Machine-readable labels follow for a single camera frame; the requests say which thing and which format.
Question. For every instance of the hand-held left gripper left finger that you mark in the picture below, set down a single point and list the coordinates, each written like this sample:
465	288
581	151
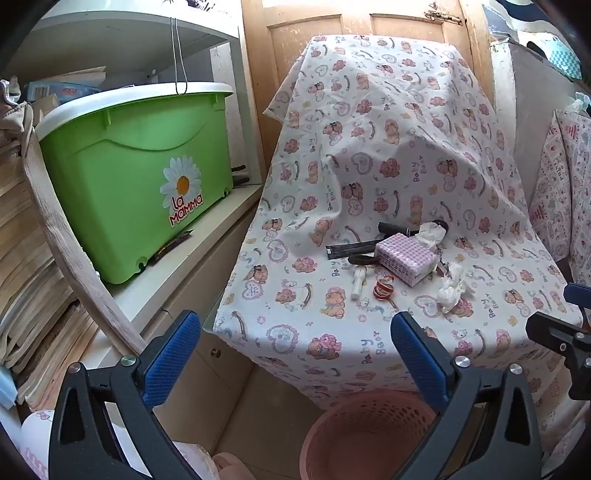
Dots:
173	355

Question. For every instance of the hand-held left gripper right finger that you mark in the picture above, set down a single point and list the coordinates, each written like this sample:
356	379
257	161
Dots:
418	364

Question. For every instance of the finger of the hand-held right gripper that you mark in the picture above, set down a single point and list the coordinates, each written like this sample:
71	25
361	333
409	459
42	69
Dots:
579	297
554	339

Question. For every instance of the red white wrapper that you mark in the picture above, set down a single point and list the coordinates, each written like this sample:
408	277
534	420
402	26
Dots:
383	288

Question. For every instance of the pink plastic basket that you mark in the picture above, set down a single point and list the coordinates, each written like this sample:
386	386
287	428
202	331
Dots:
360	438

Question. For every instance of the white tube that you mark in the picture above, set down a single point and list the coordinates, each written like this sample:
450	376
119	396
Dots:
358	282

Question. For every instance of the small white tissue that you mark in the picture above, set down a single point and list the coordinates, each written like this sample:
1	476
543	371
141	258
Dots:
455	270

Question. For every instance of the pink checked tissue packet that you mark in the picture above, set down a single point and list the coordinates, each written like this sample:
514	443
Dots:
406	258

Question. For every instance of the black clip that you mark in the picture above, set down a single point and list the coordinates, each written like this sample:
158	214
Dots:
362	260

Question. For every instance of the large white tissue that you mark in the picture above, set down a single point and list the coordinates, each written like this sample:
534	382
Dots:
429	235

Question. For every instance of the black sachet strip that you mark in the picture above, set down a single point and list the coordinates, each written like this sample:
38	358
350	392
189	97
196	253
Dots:
351	249

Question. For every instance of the white cabinet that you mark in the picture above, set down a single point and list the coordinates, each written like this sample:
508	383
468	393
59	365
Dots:
184	277

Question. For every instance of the red print cloth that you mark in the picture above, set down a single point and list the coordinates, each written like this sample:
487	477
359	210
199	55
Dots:
563	184

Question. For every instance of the pink slipper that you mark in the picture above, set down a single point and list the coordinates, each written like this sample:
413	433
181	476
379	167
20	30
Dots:
227	467

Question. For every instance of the stack of paper sheets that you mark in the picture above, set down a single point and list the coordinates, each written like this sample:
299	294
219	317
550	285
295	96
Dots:
27	286

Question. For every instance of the person's left leg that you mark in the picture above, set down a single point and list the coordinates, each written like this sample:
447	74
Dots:
32	443

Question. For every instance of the green storage box white lid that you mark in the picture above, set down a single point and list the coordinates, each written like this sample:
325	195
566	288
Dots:
129	184

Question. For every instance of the grey board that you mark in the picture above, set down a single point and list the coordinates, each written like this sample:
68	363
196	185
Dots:
531	115

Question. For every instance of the bear print cloth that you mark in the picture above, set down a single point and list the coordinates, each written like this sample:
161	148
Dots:
369	138

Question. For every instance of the blue white checked item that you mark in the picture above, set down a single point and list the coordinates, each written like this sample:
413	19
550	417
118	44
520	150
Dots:
565	57

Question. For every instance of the blue box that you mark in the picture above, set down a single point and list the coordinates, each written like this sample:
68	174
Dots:
60	91

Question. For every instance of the beige cloth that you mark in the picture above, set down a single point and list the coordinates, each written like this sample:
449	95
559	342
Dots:
14	110

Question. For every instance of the wooden door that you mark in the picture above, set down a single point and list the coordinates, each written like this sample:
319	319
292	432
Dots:
286	69

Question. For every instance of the metal door latch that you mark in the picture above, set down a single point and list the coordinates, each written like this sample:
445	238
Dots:
444	17

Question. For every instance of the white shelf unit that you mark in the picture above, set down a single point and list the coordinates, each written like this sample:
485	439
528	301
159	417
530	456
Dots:
138	46

